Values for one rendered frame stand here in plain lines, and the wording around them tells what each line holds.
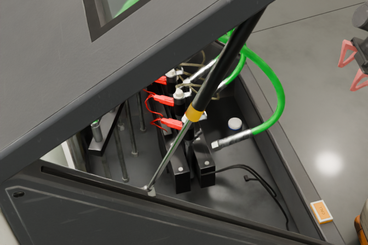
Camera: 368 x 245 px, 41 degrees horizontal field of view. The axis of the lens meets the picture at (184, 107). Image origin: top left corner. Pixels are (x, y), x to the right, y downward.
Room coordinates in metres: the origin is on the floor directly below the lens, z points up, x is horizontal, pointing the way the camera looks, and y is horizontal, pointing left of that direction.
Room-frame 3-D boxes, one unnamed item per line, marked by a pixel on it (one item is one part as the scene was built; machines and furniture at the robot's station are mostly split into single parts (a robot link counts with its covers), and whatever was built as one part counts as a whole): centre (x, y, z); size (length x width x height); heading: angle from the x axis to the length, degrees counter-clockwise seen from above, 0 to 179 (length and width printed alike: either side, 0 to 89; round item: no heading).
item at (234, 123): (0.97, -0.15, 0.84); 0.04 x 0.04 x 0.01
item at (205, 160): (0.86, 0.02, 0.91); 0.34 x 0.10 x 0.15; 12
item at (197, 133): (0.75, -0.02, 1.00); 0.05 x 0.03 x 0.21; 102
